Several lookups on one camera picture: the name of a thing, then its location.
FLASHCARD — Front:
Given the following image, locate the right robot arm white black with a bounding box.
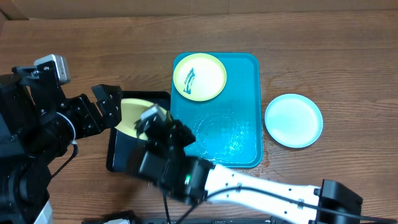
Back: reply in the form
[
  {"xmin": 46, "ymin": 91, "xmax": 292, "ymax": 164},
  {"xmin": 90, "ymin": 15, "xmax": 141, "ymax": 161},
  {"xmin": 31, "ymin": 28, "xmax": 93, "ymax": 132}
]
[{"xmin": 127, "ymin": 119, "xmax": 363, "ymax": 223}]

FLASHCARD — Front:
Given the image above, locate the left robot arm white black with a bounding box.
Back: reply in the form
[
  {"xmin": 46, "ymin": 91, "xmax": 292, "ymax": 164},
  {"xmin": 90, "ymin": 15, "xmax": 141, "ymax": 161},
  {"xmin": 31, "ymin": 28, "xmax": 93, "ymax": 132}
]
[{"xmin": 1, "ymin": 75, "xmax": 122, "ymax": 223}]

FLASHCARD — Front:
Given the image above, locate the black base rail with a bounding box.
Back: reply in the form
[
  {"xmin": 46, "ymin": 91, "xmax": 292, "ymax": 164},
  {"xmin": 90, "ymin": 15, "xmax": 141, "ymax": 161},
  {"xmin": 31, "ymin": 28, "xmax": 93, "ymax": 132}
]
[{"xmin": 81, "ymin": 211, "xmax": 312, "ymax": 224}]

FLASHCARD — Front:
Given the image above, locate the light blue plate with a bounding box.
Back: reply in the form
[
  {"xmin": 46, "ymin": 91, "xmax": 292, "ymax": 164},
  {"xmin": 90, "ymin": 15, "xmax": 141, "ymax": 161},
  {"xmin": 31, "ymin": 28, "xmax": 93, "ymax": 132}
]
[{"xmin": 264, "ymin": 93, "xmax": 323, "ymax": 149}]

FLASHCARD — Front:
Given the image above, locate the black plastic tray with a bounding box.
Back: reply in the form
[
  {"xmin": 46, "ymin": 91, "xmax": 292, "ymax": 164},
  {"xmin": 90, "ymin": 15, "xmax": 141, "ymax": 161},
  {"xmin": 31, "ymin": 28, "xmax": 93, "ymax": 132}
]
[{"xmin": 106, "ymin": 91, "xmax": 170, "ymax": 172}]

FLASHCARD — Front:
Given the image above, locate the teal plastic tray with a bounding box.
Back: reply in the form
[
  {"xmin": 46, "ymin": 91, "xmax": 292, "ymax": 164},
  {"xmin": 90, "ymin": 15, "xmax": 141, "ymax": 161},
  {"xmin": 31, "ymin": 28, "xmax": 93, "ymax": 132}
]
[{"xmin": 170, "ymin": 52, "xmax": 263, "ymax": 168}]

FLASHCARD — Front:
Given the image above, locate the yellow plate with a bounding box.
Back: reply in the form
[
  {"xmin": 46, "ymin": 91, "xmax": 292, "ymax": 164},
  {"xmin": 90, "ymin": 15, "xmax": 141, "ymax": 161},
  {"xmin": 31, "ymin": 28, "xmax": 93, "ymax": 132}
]
[
  {"xmin": 116, "ymin": 98, "xmax": 154, "ymax": 141},
  {"xmin": 172, "ymin": 53, "xmax": 228, "ymax": 101}
]

